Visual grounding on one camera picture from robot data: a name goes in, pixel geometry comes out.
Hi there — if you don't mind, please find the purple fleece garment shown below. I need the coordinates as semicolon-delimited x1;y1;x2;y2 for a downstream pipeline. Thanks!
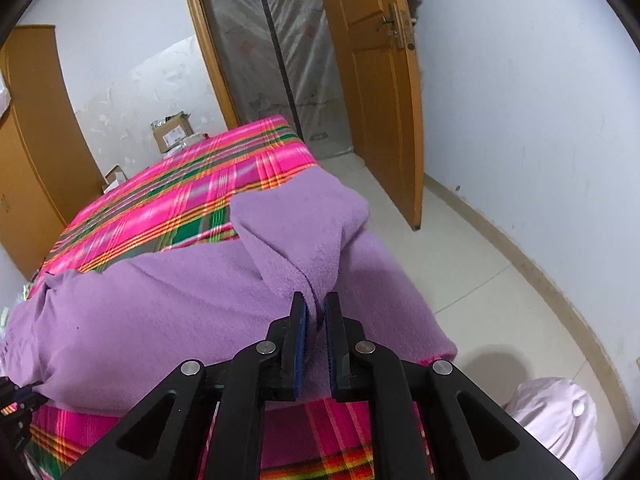
2;165;458;416

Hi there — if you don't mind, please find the brown cardboard box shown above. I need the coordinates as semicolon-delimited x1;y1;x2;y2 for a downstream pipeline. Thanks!
152;112;193;153

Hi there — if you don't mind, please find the pink green plaid bed sheet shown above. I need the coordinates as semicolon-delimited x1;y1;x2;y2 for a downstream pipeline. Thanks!
25;115;436;480

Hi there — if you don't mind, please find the wooden door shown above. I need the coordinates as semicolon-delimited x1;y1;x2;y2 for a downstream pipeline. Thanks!
312;0;425;231

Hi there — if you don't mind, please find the clear plastic door curtain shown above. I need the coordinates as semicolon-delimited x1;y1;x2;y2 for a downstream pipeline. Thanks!
192;0;353;158

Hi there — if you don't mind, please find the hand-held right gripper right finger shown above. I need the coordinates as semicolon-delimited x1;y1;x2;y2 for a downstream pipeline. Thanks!
324;291;578;480

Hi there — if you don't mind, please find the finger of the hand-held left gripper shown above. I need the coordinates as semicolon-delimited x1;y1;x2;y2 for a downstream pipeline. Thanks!
14;381;48;403

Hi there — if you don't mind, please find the wooden door frame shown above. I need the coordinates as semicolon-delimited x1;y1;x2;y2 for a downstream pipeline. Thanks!
177;0;241;131

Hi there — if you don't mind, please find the wooden wardrobe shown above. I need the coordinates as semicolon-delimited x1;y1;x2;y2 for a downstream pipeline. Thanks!
0;25;106;278

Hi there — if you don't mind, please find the metal door handle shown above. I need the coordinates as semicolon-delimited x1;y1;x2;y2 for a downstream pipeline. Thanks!
377;2;416;51

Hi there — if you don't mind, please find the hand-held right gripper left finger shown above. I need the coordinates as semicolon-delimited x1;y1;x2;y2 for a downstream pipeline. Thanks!
62;291;308;480

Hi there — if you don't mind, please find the white carton box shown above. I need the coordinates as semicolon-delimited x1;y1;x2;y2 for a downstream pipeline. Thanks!
102;165;131;193

